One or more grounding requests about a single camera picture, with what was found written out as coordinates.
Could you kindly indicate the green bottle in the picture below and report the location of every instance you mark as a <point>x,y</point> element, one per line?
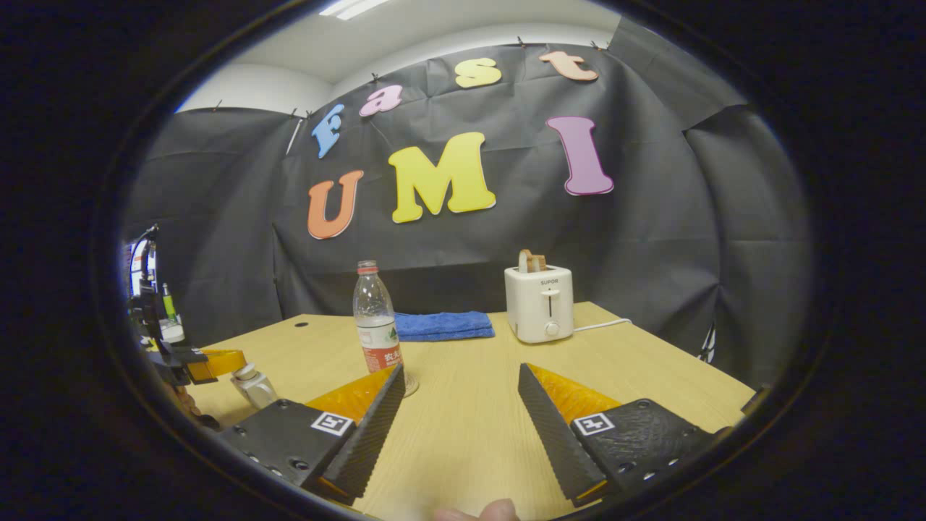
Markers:
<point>168,304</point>

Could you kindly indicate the white toaster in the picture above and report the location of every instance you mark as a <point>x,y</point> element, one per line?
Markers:
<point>539,304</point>

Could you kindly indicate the white ceramic teacup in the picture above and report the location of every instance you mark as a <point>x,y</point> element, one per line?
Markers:
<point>260,394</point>

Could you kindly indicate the clear plastic water bottle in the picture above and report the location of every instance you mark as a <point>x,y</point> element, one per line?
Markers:
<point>376,325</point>

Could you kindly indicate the bread slice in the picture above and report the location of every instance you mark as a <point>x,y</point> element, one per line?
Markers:
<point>533,262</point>

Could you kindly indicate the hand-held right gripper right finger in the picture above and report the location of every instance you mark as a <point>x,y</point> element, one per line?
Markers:
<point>557,441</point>

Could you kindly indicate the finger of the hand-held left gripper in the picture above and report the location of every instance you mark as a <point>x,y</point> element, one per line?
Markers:
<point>192,365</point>

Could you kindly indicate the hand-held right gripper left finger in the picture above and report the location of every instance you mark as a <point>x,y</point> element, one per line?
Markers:
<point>369,434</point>

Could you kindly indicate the white side table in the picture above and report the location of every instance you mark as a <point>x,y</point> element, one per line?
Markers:
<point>173,333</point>

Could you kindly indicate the clear glass coaster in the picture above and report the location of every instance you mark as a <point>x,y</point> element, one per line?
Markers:
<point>411,387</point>

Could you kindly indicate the blue towel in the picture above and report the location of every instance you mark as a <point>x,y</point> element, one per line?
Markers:
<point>445,325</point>

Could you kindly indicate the black backdrop cloth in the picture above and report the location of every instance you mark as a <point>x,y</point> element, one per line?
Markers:
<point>651,239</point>

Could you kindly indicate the ceiling light panel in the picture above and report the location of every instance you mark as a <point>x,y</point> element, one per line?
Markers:
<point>354,7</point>

